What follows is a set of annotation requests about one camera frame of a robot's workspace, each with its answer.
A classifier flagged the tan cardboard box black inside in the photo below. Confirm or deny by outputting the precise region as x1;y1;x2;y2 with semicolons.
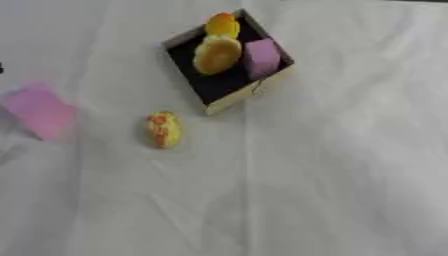
161;8;296;117

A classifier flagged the yellow red spotted toy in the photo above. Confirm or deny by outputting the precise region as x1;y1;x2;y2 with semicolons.
145;110;184;150

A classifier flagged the round tan toy bun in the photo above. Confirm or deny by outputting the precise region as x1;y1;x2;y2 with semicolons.
190;34;244;76

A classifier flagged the purple block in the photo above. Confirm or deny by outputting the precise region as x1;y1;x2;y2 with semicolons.
241;38;284;80

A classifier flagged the orange yellow toy fruit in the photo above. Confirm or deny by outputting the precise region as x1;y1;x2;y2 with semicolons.
203;12;242;40

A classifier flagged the pink block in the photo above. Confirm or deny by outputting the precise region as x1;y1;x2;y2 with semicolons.
1;81;81;142

